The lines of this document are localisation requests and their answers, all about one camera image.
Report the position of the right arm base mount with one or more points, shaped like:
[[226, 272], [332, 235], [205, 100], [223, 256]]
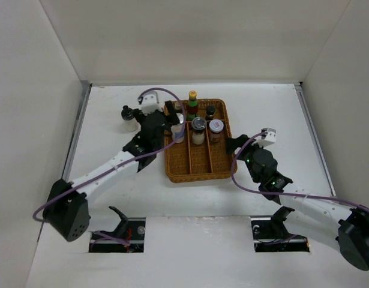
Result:
[[271, 236]]

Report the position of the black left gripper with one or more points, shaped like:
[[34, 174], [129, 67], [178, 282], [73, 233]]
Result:
[[170, 112]]

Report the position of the black cap pepper bottle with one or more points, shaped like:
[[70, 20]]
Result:
[[210, 112]]

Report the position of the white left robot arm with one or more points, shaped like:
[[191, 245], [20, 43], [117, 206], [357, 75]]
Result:
[[67, 208]]

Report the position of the clear lid salt grinder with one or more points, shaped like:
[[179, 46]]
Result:
[[198, 125]]

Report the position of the green label yellow cap bottle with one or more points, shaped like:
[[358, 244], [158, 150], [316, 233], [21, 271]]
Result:
[[192, 106]]

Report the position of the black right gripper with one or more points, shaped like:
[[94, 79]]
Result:
[[231, 143]]

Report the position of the aluminium frame rail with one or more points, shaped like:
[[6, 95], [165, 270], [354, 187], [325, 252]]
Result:
[[86, 90]]

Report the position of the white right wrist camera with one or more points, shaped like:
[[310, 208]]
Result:
[[268, 138]]

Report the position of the silver lid peppercorn jar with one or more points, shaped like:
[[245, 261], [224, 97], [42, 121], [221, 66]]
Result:
[[177, 134]]

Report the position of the brown wicker divided basket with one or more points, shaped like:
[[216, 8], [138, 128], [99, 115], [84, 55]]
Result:
[[188, 162]]

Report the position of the orange label sauce jar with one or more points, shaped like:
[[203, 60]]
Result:
[[216, 128]]

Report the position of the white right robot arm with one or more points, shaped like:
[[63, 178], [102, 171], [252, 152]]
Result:
[[336, 223]]

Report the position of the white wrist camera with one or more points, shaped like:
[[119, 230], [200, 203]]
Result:
[[149, 102], [268, 138]]

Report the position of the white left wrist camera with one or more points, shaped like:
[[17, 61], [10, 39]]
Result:
[[149, 102]]

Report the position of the black top salt shaker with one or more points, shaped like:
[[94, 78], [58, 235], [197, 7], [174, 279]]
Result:
[[129, 122]]

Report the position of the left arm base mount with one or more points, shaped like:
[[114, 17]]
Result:
[[115, 232]]

